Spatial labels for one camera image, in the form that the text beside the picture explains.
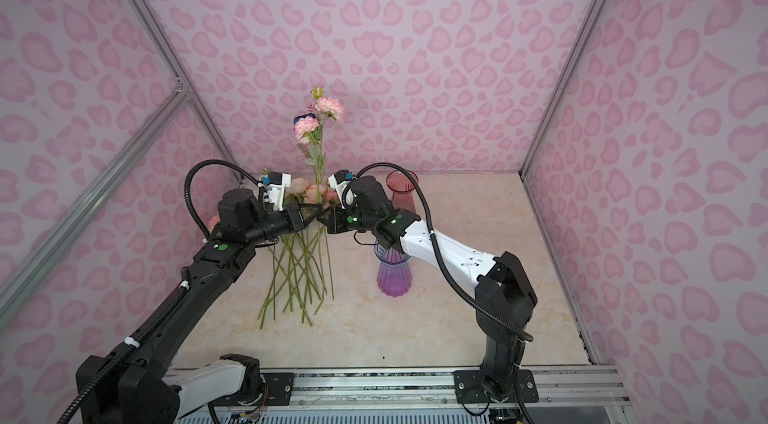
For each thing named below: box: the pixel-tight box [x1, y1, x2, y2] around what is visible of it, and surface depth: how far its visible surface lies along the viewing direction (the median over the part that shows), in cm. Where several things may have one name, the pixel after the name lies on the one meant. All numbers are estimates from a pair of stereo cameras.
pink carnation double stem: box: [295, 86, 345, 205], surface depth 76 cm
